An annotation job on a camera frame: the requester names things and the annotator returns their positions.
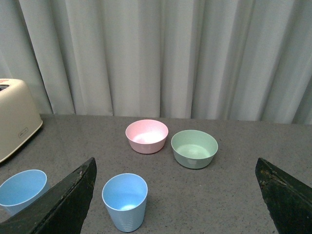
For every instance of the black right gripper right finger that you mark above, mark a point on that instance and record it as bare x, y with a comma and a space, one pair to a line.
288, 200

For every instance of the grey pleated curtain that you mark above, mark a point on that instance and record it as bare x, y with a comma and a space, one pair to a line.
207, 59

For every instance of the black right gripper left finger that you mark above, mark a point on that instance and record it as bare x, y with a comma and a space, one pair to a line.
61, 210

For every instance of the green plastic bowl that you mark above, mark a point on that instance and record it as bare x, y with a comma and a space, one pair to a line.
194, 149

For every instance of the pink plastic bowl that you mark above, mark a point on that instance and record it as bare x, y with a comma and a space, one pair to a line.
147, 136

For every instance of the light blue plastic cup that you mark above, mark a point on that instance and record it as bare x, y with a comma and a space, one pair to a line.
125, 198

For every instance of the cream white toaster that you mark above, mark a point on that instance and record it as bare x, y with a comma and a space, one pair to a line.
19, 117

